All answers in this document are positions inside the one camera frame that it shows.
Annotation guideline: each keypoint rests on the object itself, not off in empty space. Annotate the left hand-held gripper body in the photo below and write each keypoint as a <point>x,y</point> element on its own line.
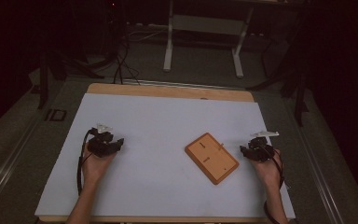
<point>101,143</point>

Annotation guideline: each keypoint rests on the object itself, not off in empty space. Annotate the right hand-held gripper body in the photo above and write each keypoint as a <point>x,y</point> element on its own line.
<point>261,149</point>

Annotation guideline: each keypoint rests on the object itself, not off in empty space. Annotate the person's left hand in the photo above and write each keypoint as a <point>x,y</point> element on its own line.
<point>96,165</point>

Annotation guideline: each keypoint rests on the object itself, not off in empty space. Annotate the person's right hand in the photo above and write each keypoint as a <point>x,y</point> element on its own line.
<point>268,172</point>

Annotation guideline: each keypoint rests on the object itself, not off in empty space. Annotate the orange rectangular board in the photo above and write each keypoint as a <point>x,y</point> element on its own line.
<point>213,158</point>

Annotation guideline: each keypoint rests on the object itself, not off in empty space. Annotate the white table mat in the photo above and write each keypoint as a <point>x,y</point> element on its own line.
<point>155,161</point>

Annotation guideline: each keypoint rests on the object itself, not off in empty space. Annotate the black stand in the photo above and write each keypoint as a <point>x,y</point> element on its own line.
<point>295,77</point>
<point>52,65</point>

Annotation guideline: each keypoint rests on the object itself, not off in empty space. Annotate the metal floor rail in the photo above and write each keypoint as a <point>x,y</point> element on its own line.
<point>9,168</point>
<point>317,168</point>

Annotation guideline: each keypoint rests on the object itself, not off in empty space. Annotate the white metal desk frame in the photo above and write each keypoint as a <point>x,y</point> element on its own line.
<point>205,28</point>

